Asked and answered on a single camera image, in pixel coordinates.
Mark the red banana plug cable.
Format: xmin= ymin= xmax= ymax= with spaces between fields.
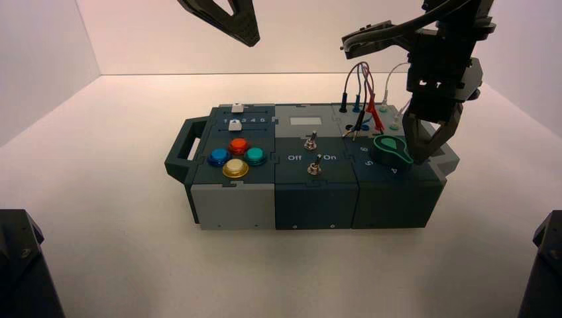
xmin=361 ymin=62 xmax=386 ymax=133

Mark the white banana plug cable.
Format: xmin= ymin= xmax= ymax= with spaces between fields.
xmin=380 ymin=62 xmax=412 ymax=131

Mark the blue banana plug cable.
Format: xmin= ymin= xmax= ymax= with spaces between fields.
xmin=352 ymin=63 xmax=372 ymax=133

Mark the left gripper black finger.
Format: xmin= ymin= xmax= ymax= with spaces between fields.
xmin=178 ymin=0 xmax=251 ymax=47
xmin=230 ymin=0 xmax=260 ymax=47

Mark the dark green modular task box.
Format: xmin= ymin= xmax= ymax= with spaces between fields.
xmin=164 ymin=103 xmax=461 ymax=231

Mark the green pointer rotary knob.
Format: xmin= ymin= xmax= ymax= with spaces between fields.
xmin=368 ymin=134 xmax=414 ymax=176

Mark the blue round push button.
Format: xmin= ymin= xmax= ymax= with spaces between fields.
xmin=207 ymin=148 xmax=232 ymax=168

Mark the yellow round push button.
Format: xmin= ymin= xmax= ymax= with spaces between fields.
xmin=222 ymin=158 xmax=249 ymax=180

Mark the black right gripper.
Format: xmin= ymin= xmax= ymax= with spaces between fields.
xmin=403 ymin=26 xmax=484 ymax=166

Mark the red round push button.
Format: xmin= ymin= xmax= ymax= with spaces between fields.
xmin=228 ymin=137 xmax=251 ymax=156

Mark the green round push button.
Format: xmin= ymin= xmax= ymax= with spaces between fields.
xmin=243 ymin=147 xmax=268 ymax=167

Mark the black banana plug cable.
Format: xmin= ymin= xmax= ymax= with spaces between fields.
xmin=339 ymin=61 xmax=370 ymax=142

